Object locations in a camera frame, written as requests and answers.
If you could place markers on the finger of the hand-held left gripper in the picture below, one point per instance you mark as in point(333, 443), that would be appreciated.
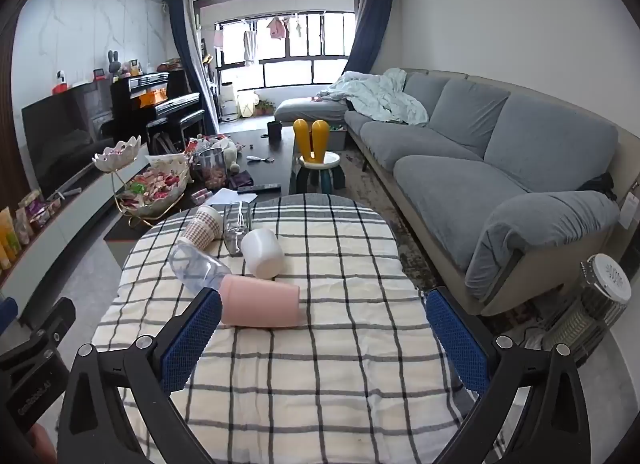
point(7, 313)

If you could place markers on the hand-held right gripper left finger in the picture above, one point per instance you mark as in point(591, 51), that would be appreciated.
point(192, 339)

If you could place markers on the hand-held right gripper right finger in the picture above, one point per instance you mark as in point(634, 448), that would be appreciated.
point(457, 339)

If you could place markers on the pink cup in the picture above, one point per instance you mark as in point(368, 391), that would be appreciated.
point(260, 301)

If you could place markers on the clear plastic cup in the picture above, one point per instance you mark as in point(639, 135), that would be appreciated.
point(195, 266)

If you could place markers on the white cup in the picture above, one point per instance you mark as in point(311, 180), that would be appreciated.
point(262, 254)

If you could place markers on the brown checked paper cup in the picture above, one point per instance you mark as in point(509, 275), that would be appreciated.
point(200, 229)

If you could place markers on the clear glass cup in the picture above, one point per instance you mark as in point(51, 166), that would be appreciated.
point(235, 231)

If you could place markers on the person's left hand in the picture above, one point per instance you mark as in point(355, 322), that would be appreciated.
point(44, 446)

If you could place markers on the row of yellow tubes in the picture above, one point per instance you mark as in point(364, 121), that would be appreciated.
point(9, 239)

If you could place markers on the grey television cabinet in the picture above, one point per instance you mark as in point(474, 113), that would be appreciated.
point(65, 229)

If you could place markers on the purple snack packets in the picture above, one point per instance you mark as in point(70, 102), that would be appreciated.
point(34, 211)

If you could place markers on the checked tablecloth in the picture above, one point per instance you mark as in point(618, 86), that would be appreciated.
point(350, 344)

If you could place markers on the round electric heater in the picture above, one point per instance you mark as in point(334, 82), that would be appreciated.
point(585, 314)

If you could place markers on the white paper sheet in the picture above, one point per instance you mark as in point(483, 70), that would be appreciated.
point(225, 196)

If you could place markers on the tiered snack bowl stand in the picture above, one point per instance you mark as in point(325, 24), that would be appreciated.
point(155, 183)

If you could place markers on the black remote control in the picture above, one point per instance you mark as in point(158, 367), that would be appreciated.
point(259, 188)

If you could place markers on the purple wallet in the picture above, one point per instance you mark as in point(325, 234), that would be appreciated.
point(242, 179)

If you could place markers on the patterned rug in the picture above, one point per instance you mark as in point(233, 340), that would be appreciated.
point(370, 194)

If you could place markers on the glass snack jar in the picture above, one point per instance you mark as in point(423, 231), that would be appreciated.
point(211, 168)

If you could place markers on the dark coffee table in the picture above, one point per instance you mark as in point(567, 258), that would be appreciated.
point(260, 173)

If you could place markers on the white plush toy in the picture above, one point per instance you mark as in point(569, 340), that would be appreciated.
point(231, 156)

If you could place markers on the black television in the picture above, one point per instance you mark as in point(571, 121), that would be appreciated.
point(65, 133)

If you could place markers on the grey sofa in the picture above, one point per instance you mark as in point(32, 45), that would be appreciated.
point(440, 143)

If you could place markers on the black bag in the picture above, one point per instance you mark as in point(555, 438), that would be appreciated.
point(600, 184)

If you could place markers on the black piano bench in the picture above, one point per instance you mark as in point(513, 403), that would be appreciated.
point(175, 119)

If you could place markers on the black mug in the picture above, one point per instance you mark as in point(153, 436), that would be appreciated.
point(274, 132)

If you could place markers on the yellow rabbit-ear stool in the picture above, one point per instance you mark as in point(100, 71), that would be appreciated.
point(310, 138)

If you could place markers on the grey storage box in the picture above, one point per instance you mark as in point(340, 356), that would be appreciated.
point(337, 139)

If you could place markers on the white air purifier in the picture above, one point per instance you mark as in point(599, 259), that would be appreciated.
point(229, 103)

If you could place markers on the black piano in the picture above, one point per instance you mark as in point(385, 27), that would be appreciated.
point(135, 98)

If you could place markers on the light blue blanket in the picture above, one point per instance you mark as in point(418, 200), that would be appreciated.
point(385, 98)

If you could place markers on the grey plush rabbit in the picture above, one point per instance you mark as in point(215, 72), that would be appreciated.
point(114, 66)

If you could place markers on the blue and grey curtain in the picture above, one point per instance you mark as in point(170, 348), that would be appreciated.
point(370, 23)
point(182, 43)

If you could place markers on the grey hanging trousers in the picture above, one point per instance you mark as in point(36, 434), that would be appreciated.
point(250, 48)

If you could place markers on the pink hanging garment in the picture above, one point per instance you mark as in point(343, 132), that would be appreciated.
point(277, 28)

